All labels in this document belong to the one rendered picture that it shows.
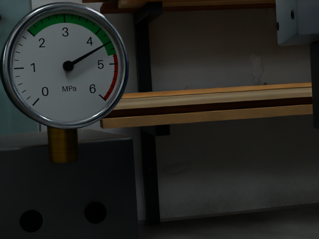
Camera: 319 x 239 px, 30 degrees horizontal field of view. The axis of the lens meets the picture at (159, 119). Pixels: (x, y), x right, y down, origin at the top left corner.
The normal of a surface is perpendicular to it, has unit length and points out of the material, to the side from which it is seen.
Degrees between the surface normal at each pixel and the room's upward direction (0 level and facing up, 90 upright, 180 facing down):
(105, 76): 90
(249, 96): 91
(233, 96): 91
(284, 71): 90
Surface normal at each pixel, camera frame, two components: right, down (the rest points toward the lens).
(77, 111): 0.33, 0.03
